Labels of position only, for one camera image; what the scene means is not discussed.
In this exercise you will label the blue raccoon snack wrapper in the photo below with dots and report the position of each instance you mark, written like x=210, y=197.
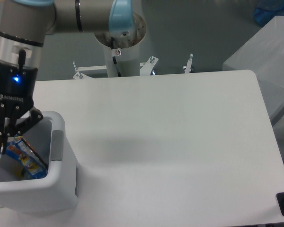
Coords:
x=33, y=166

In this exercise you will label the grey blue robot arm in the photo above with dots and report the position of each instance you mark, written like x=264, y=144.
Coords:
x=23, y=27

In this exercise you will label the white plastic trash can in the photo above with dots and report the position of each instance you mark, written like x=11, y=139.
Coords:
x=58, y=190

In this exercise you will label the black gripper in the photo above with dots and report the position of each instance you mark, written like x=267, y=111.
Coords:
x=17, y=84

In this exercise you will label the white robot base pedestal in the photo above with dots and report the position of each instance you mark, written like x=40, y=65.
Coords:
x=126, y=46

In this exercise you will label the blue plastic bag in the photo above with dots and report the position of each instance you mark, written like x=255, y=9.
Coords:
x=266, y=10

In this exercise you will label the metal table clamp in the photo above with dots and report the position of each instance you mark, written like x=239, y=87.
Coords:
x=188, y=68

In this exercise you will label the grey covered box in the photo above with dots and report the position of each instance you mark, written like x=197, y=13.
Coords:
x=264, y=55

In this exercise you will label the white mounting bracket frame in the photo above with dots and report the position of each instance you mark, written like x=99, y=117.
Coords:
x=117, y=68

